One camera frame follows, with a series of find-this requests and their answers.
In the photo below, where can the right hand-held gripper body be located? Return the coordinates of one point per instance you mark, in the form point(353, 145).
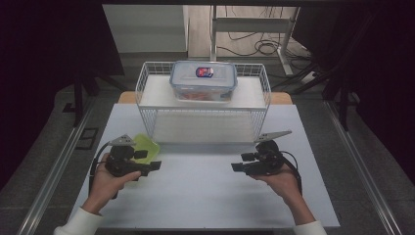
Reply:
point(267, 160)

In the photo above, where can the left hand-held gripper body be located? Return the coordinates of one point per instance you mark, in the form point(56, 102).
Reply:
point(120, 163)

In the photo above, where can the clear plastic lidded container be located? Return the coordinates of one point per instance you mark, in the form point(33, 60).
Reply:
point(202, 81)

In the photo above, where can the person's right hand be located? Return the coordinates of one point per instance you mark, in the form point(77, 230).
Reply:
point(284, 184)

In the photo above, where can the person's left hand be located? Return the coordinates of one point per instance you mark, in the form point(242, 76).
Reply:
point(104, 189)

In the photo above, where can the green plastic tray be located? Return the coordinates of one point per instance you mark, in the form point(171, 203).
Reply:
point(145, 142)

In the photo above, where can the wooden table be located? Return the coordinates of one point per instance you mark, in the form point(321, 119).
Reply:
point(125, 98)

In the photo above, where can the black metal stand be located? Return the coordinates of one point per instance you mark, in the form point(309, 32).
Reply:
point(342, 94)
point(78, 94)

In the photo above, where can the white power strip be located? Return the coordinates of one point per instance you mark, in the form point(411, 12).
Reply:
point(310, 77)

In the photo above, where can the white cabinet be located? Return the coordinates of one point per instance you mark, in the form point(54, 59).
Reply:
point(147, 29)

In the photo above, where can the dark curtain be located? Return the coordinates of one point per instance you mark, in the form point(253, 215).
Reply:
point(39, 65)
point(385, 81)

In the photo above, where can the black floor bracket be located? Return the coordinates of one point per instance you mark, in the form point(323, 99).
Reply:
point(87, 138)

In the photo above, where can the aluminium rail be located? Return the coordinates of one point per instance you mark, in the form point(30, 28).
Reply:
point(362, 169)
point(55, 166)

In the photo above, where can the white metal desk frame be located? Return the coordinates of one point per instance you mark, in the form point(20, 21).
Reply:
point(251, 24)

